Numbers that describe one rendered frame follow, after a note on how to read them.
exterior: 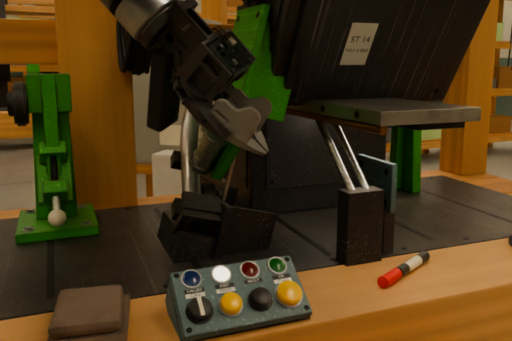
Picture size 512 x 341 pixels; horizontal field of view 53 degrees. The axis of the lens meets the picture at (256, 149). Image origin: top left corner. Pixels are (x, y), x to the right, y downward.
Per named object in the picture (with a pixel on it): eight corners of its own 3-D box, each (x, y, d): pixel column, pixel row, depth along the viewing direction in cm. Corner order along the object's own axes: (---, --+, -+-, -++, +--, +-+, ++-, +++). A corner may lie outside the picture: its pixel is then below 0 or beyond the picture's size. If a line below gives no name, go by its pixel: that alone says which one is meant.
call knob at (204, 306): (213, 320, 55) (216, 314, 54) (190, 324, 54) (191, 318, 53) (208, 298, 57) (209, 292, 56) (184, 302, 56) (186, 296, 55)
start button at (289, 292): (304, 304, 59) (307, 298, 58) (280, 308, 58) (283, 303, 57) (295, 282, 61) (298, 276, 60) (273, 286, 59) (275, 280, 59)
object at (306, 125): (385, 202, 108) (392, 36, 102) (249, 218, 97) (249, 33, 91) (340, 183, 125) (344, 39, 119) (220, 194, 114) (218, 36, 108)
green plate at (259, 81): (278, 155, 79) (312, 19, 77) (228, 144, 76) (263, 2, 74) (251, 144, 89) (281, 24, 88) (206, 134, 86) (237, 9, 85)
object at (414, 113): (480, 129, 70) (481, 106, 69) (379, 135, 64) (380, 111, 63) (334, 106, 106) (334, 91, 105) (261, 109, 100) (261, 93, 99)
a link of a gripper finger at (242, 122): (279, 145, 62) (228, 87, 62) (249, 169, 66) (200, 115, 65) (289, 134, 65) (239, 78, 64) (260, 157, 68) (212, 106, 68)
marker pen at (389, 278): (420, 259, 77) (420, 248, 77) (430, 262, 76) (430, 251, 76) (376, 287, 67) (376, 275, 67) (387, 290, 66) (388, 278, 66)
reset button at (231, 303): (244, 313, 56) (245, 307, 55) (222, 317, 55) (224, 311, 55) (238, 294, 58) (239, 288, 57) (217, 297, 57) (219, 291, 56)
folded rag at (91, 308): (61, 309, 61) (59, 285, 61) (130, 303, 63) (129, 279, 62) (45, 355, 52) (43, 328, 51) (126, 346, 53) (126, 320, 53)
